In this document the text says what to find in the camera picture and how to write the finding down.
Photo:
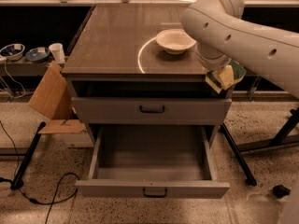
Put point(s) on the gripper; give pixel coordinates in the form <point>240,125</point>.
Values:
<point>212,64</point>

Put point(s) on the green yellow sponge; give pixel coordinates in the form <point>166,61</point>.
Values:
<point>213,80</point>

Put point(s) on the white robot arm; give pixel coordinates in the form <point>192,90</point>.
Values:
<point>220,33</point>

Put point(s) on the white bowl on counter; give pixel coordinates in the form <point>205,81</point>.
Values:
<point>174,41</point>

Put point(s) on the grey drawer cabinet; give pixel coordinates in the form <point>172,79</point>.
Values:
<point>117,56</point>

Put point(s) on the open middle drawer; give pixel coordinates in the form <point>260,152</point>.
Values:
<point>152,161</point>

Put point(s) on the closed upper drawer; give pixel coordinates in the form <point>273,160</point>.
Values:
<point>151,110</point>

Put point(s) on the black right stand leg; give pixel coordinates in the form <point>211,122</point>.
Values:
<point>250,180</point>

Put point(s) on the black stand leg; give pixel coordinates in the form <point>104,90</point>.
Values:
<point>17,181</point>
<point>250,180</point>

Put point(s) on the black caster foot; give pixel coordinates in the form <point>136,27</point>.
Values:
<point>280,191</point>

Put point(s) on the white paper cup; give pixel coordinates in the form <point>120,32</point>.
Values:
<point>57,51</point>

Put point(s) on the brown cardboard box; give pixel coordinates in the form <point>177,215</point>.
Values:
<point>52,99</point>

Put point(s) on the blue bowl right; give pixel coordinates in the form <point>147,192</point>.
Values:
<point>37,55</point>

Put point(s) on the blue bowl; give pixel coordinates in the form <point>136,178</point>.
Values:
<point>12,52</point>
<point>37,55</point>

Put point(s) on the grey side shelf left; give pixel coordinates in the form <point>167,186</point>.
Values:
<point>23,68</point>

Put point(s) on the blue bowl left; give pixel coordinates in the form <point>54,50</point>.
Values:
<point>12,52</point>

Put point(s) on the black left stand leg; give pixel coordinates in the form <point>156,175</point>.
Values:
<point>17,181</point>

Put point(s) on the black stand frame right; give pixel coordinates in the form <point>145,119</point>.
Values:
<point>283,137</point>

